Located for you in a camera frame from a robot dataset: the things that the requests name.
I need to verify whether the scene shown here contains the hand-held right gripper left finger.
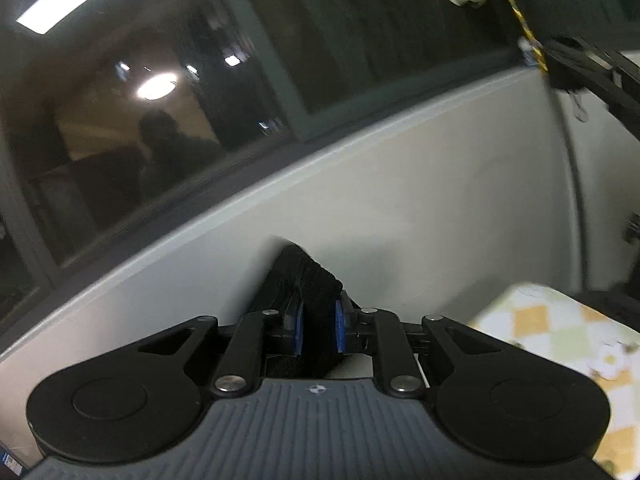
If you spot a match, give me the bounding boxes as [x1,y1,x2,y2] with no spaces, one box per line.
[136,300,307,397]

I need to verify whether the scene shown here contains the dark glass window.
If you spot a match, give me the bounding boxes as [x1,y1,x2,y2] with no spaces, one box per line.
[0,0,640,341]

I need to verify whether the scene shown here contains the yellow black striped strap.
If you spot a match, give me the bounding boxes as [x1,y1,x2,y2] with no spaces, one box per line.
[494,0,552,80]

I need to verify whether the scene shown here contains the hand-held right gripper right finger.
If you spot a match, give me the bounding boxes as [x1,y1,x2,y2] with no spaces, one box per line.
[333,291,502,397]

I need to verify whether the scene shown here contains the black pants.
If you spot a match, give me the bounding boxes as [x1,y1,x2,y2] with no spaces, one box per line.
[250,241,362,381]

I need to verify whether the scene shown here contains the checkered floral tablecloth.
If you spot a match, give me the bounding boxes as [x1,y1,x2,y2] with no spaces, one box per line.
[469,282,640,480]

